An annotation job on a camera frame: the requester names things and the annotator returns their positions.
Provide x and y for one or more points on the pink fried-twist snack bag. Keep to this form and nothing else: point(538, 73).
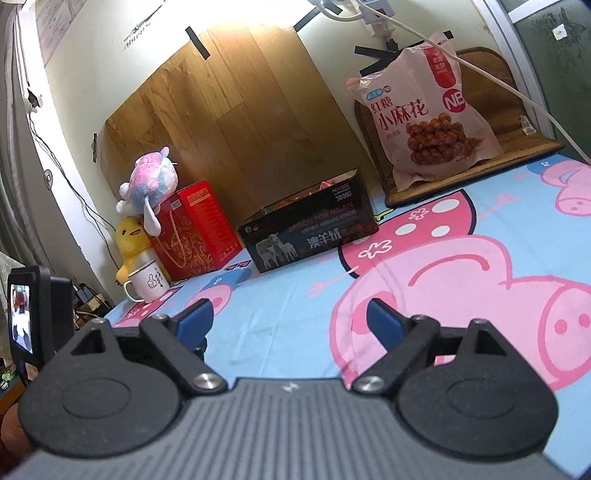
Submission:
point(428, 130)

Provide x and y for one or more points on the black snack storage box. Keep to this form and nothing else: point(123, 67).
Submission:
point(322, 217)

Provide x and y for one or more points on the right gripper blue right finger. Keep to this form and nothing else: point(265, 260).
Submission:
point(407, 342)

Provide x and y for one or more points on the red gift box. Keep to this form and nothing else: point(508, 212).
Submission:
point(196, 236)

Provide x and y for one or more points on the wooden board on wall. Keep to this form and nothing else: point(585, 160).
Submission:
point(243, 108)

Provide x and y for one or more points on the person's left hand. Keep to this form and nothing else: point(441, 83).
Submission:
point(15, 445)

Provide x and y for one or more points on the pink blue plush toy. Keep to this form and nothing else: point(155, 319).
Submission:
point(152, 181)

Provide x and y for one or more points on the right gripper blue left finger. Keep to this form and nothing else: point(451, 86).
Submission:
point(179, 343)

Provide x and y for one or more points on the white enamel mug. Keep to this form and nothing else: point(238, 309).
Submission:
point(146, 284)

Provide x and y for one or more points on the yellow duck plush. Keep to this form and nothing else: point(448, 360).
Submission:
point(134, 247)

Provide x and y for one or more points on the white power strip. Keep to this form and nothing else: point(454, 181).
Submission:
point(374, 15)

